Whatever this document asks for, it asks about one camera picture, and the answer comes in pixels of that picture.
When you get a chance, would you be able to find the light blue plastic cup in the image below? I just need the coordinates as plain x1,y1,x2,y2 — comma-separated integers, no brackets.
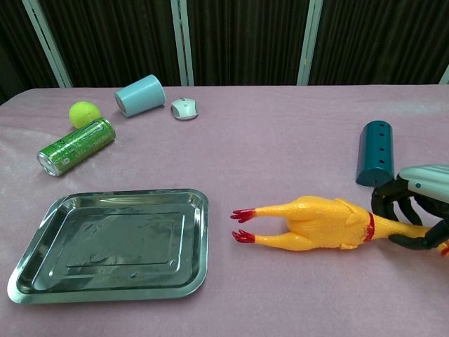
114,74,166,118

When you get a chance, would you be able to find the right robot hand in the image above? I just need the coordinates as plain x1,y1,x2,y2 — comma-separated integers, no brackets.
370,163,449,252

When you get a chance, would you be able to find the green drink can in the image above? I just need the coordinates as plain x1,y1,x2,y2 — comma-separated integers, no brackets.
36,117,116,176

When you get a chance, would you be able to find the black pleated curtain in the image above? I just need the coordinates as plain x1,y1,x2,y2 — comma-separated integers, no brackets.
0,0,449,103

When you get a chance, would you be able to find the white computer mouse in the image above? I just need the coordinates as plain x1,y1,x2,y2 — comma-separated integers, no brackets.
170,98,200,121

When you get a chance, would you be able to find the yellow-green tennis ball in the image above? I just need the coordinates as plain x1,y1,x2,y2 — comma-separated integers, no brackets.
68,101,102,129

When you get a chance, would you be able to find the teal cylindrical holder with holes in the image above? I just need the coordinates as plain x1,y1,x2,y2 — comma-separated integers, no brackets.
355,120,397,187

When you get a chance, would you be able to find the yellow rubber chicken toy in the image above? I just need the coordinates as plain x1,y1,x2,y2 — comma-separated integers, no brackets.
230,194,449,259

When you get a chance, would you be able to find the pink velvet tablecloth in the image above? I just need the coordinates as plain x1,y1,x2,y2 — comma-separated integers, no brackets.
0,83,449,337

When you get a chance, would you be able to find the stainless steel tray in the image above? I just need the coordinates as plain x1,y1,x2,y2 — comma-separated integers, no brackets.
6,188,210,303

